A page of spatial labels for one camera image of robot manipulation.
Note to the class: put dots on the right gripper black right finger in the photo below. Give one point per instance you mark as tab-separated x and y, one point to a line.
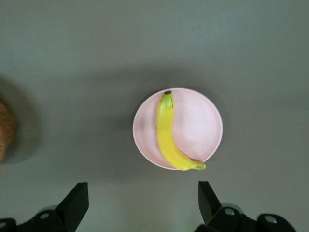
212	215

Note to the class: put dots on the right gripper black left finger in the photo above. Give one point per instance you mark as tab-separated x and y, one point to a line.
70	210

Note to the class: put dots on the yellow banana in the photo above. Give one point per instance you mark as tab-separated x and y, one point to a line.
166	135

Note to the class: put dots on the pink round plate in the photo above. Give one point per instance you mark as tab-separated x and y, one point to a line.
198	125

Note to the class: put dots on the oval brown wicker basket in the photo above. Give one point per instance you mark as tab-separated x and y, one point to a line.
6	130

